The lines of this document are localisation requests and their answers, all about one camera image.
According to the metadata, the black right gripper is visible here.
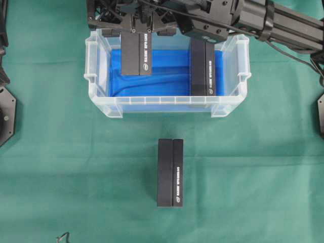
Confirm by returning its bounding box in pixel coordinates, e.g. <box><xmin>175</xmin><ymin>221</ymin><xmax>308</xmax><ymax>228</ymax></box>
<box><xmin>86</xmin><ymin>1</ymin><xmax>233</xmax><ymax>42</ymax></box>

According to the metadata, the black realsense box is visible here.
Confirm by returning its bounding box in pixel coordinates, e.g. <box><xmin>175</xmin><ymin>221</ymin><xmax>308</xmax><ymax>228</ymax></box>
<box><xmin>120</xmin><ymin>32</ymin><xmax>152</xmax><ymax>75</ymax></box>
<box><xmin>189</xmin><ymin>38</ymin><xmax>216</xmax><ymax>96</ymax></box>
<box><xmin>157</xmin><ymin>139</ymin><xmax>184</xmax><ymax>207</ymax></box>

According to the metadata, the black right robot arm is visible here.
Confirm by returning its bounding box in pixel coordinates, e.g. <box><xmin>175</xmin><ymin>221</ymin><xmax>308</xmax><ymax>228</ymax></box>
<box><xmin>86</xmin><ymin>1</ymin><xmax>323</xmax><ymax>54</ymax></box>

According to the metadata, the blue cloth bin liner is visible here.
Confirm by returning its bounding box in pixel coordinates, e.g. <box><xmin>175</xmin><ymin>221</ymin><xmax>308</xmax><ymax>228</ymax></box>
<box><xmin>108</xmin><ymin>50</ymin><xmax>225</xmax><ymax>97</ymax></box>

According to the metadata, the clear plastic storage bin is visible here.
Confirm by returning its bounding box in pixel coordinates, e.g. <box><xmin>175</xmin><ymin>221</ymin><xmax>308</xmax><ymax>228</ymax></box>
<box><xmin>84</xmin><ymin>30</ymin><xmax>251</xmax><ymax>118</ymax></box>

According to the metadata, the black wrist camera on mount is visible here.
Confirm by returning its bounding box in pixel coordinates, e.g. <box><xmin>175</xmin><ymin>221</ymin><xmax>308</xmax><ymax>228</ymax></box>
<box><xmin>201</xmin><ymin>36</ymin><xmax>217</xmax><ymax>44</ymax></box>

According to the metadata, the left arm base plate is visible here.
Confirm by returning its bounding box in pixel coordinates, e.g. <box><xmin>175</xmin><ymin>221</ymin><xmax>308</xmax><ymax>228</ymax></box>
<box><xmin>0</xmin><ymin>87</ymin><xmax>16</xmax><ymax>146</ymax></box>

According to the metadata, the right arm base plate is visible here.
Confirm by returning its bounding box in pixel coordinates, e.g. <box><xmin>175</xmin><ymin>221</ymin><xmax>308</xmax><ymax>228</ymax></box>
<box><xmin>317</xmin><ymin>94</ymin><xmax>324</xmax><ymax>138</ymax></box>

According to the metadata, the small dark wire hook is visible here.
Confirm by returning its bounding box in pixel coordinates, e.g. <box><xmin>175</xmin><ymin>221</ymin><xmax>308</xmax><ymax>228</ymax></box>
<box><xmin>55</xmin><ymin>227</ymin><xmax>70</xmax><ymax>242</ymax></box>

